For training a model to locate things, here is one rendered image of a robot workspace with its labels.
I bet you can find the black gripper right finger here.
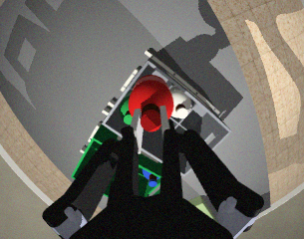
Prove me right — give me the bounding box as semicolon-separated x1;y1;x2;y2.
156;106;264;239

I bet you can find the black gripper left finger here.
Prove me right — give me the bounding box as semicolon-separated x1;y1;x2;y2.
42;109;144;239

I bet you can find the green crate with dividers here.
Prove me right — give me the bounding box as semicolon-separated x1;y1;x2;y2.
71;124;162;197

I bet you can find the white bottle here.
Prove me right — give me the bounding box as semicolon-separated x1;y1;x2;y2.
170;86;191;119

